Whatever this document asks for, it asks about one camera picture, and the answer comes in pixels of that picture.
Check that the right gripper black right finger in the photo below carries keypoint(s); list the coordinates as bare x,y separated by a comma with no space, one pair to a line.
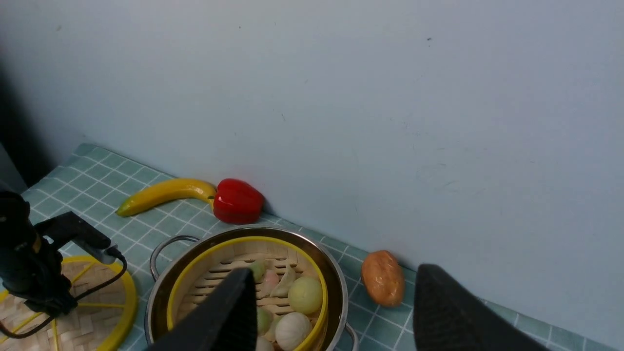
447,317

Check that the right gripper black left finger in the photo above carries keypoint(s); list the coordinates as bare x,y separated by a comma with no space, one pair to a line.
225,321

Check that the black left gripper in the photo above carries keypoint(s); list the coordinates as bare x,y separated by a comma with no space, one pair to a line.
31,264

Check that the bamboo steamer basket yellow rim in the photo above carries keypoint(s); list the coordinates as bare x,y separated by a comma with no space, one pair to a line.
269,309

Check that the woven bamboo steamer lid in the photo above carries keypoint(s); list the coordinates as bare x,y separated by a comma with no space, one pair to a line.
101,321

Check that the stainless steel pot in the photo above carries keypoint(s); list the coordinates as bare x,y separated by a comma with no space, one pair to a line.
337,326

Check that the pink dumpling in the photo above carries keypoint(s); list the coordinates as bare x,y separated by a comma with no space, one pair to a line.
269,281

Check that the green dumpling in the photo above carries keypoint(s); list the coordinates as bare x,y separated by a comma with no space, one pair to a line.
258,269

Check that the white dumpling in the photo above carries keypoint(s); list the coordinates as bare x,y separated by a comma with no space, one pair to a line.
282,288

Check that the white garlic bun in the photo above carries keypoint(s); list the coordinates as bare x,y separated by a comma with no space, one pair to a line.
291,330

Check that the brown potato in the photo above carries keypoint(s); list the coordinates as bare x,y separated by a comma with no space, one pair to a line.
383,279

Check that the yellow round bun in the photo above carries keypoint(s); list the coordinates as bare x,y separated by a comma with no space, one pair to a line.
305,295

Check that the green checkered tablecloth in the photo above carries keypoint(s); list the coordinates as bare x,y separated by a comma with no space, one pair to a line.
93,182

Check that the red bell pepper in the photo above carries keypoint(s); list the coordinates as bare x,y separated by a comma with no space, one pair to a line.
236,202

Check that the yellow banana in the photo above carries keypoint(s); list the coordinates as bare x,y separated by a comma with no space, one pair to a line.
164,192

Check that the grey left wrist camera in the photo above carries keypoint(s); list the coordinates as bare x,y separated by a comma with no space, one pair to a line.
69,227

